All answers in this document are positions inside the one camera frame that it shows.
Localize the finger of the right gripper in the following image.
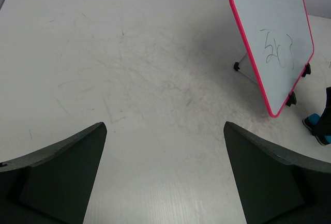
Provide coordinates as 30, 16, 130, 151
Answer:
312, 87, 330, 141

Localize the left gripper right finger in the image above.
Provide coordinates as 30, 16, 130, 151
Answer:
223, 122, 330, 223

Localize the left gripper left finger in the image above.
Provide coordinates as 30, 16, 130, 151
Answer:
1, 122, 107, 223

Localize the blue whiteboard eraser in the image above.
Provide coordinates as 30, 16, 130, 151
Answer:
303, 113, 330, 146

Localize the pink framed whiteboard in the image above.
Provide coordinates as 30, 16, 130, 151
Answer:
229, 0, 314, 117

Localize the black whiteboard foot clip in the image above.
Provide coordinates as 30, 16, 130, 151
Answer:
302, 63, 311, 78
285, 91, 297, 107

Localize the black stand leg foot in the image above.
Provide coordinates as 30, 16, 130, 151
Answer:
233, 62, 240, 71

